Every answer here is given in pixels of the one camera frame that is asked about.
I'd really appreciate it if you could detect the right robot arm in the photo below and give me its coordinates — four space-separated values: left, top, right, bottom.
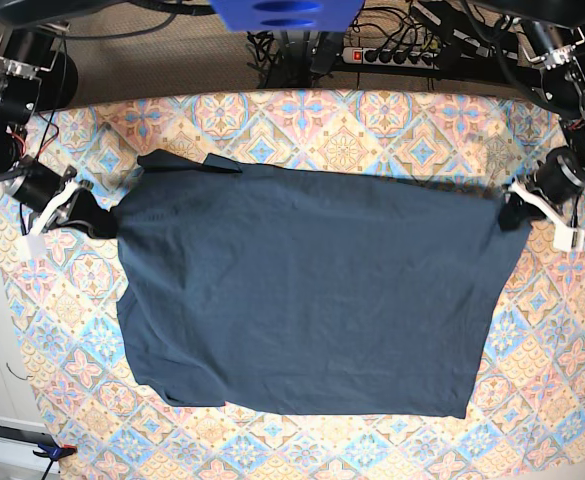
0 1 117 239

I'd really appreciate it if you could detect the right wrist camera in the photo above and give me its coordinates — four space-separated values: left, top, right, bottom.
19 234 46 261

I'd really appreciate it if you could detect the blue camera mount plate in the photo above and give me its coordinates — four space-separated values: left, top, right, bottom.
210 0 364 32

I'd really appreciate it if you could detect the white power strip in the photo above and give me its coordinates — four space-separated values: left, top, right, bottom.
341 47 438 70

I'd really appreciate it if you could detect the dark blue t-shirt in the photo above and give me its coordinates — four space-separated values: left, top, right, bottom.
114 150 529 418

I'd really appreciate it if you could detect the blue red clamp lower left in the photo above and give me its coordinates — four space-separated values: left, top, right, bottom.
0 438 78 480

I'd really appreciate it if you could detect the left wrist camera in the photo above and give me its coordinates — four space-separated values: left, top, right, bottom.
552 224 585 253

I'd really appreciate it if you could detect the black round stool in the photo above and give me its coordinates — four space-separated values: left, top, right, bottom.
50 53 79 109

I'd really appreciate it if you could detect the patterned colourful tablecloth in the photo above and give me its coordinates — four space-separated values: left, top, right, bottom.
0 91 585 479

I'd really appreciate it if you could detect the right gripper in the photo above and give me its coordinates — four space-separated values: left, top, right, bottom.
4 157 118 239

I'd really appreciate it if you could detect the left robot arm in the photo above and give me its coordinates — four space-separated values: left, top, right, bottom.
473 1 585 231

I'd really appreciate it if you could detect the white floor outlet box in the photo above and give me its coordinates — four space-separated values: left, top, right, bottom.
0 416 54 474

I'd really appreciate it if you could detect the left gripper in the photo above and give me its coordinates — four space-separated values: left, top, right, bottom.
498 147 585 232

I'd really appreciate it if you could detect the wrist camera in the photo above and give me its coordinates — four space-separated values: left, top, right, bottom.
19 234 46 261
552 224 585 253

